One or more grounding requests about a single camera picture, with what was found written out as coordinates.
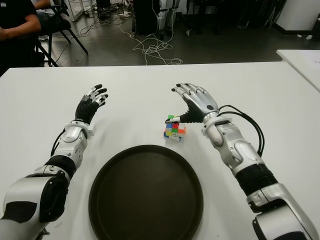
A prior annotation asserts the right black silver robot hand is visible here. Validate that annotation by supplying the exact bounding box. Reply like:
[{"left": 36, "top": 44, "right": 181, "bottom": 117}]
[{"left": 164, "top": 82, "right": 220, "bottom": 125}]

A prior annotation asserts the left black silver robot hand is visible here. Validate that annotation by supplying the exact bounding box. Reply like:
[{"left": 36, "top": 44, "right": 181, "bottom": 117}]
[{"left": 74, "top": 84, "right": 109, "bottom": 125}]

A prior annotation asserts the multicoloured Rubik's cube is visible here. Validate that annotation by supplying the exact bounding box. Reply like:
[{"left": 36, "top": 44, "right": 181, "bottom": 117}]
[{"left": 163, "top": 114, "right": 188, "bottom": 143}]

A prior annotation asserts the dark brown round plate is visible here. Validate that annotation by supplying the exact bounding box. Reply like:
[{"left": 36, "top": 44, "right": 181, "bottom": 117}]
[{"left": 88, "top": 144, "right": 205, "bottom": 240}]

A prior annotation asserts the black folding chair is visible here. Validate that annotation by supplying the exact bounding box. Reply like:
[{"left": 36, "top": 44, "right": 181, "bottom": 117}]
[{"left": 34, "top": 0, "right": 89, "bottom": 68}]

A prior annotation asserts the glass display cabinet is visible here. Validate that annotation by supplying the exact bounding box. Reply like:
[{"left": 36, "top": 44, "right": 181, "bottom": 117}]
[{"left": 63, "top": 0, "right": 97, "bottom": 22}]

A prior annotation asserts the white side table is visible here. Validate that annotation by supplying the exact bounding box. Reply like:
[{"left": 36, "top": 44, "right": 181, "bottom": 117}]
[{"left": 276, "top": 49, "right": 320, "bottom": 92}]

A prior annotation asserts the seated person in black shirt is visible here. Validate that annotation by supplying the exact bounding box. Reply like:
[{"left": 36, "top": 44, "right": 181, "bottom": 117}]
[{"left": 0, "top": 0, "right": 52, "bottom": 76}]

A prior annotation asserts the white cabinet with black base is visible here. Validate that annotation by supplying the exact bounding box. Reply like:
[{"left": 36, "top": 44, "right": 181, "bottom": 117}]
[{"left": 275, "top": 0, "right": 320, "bottom": 33}]

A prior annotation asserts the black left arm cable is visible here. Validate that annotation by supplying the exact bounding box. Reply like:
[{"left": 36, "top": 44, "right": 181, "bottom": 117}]
[{"left": 51, "top": 131, "right": 66, "bottom": 157}]

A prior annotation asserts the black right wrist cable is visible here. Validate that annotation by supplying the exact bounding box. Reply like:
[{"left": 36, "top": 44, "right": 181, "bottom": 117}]
[{"left": 218, "top": 104, "right": 265, "bottom": 157}]

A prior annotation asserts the tangled white floor cable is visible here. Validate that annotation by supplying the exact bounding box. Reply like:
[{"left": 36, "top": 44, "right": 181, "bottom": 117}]
[{"left": 119, "top": 22, "right": 184, "bottom": 66}]

